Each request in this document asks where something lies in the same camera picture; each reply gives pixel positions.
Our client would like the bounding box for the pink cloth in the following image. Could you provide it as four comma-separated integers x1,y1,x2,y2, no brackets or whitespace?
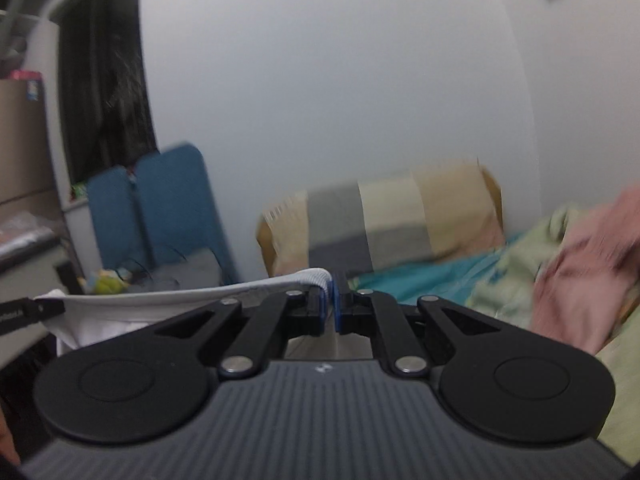
530,180,640,356

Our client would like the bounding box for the pale green blanket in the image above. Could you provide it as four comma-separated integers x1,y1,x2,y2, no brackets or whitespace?
470,204,640,453

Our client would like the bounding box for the cardboard box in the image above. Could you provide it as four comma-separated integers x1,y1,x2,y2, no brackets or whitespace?
0,77,57,206

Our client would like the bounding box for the white garment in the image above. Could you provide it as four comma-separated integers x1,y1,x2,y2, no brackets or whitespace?
35,267,333,357

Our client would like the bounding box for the blue folding chair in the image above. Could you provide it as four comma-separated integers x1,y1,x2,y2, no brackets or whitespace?
86,144,237,286

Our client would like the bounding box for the striped beige grey pillow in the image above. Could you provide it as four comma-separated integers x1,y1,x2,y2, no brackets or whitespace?
256,159,506,281

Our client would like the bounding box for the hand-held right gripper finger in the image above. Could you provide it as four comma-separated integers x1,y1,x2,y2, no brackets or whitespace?
334,287,502,379
150,282,334,379

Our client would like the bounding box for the yellow green soft toy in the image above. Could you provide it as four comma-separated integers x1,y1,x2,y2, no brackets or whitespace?
91,269,132,297

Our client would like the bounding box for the teal bed sheet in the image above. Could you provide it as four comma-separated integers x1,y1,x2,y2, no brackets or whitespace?
347,247,516,316

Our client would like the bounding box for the dark curtain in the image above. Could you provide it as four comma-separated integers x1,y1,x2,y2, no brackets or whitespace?
57,0,160,186

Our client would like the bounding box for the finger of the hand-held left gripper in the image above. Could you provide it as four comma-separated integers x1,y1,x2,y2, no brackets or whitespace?
0,297,66,337

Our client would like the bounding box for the grey cloth pile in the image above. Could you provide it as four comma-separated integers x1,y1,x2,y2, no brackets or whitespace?
120,249,226,295

